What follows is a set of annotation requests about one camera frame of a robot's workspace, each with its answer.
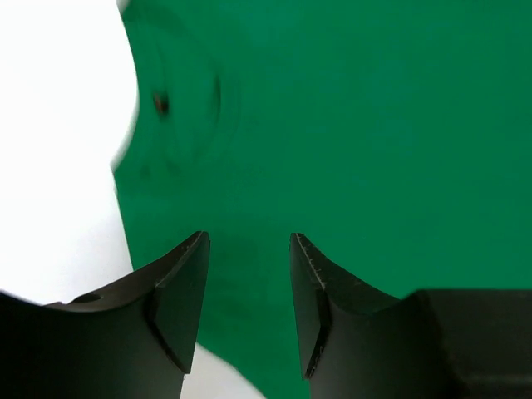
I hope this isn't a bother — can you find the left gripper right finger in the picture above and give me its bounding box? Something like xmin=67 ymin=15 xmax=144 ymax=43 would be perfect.
xmin=290 ymin=234 xmax=531 ymax=398

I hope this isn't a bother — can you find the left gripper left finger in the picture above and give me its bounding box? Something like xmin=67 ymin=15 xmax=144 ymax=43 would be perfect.
xmin=1 ymin=232 xmax=210 ymax=398

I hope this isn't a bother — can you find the green t shirt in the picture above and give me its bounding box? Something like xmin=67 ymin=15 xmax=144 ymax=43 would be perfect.
xmin=116 ymin=1 xmax=531 ymax=398

